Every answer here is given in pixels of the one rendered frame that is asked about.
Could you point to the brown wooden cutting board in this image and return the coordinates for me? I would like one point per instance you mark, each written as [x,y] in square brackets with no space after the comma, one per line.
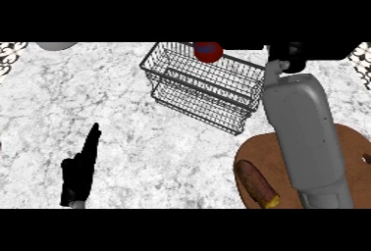
[261,153]

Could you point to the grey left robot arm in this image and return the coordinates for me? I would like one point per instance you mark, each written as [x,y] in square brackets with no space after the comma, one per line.
[77,205]

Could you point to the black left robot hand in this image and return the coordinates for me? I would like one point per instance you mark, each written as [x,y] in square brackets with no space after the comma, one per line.
[80,170]

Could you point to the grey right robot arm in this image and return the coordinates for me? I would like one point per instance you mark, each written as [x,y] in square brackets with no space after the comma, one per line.
[305,130]

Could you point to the grey round bowl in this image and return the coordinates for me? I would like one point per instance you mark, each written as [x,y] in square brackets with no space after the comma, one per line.
[57,45]

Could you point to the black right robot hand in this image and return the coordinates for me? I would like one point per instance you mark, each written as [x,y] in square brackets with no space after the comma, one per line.
[290,52]

